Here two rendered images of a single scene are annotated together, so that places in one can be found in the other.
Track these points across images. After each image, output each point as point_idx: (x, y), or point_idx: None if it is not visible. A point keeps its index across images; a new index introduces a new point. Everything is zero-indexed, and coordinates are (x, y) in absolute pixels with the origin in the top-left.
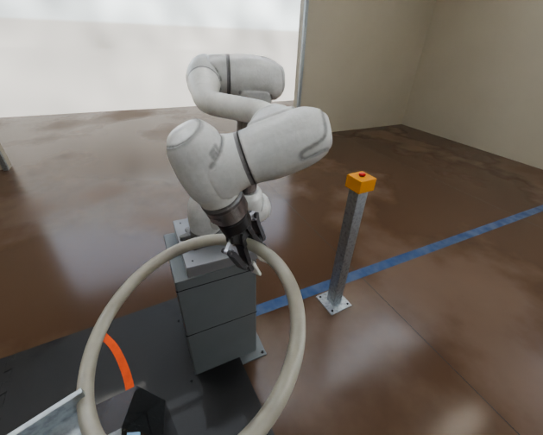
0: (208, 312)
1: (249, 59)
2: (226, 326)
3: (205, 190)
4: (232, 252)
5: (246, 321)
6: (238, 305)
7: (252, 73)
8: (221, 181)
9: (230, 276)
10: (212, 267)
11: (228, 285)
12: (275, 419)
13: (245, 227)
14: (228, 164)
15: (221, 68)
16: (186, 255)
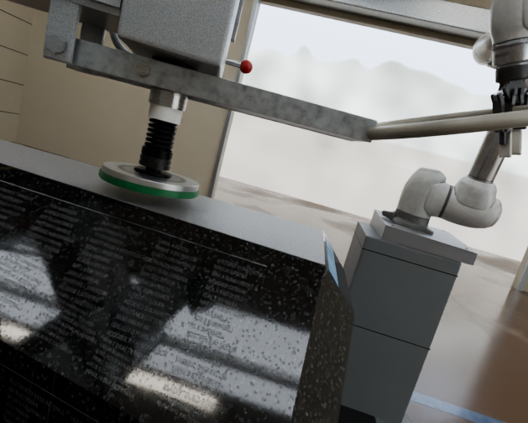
0: (376, 302)
1: None
2: (384, 342)
3: (514, 12)
4: (502, 96)
5: (410, 356)
6: (413, 318)
7: None
8: None
9: (422, 266)
10: (410, 242)
11: (415, 278)
12: None
13: (525, 74)
14: None
15: None
16: (386, 221)
